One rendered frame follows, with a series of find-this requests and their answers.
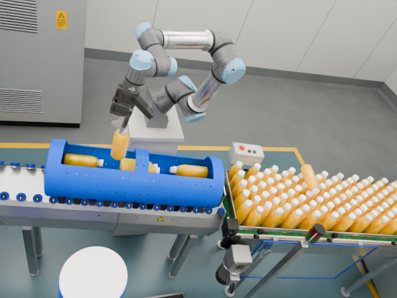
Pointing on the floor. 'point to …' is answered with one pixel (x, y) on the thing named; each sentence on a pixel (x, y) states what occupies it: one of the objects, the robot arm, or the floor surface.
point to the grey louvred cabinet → (42, 62)
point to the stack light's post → (277, 269)
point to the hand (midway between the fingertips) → (123, 128)
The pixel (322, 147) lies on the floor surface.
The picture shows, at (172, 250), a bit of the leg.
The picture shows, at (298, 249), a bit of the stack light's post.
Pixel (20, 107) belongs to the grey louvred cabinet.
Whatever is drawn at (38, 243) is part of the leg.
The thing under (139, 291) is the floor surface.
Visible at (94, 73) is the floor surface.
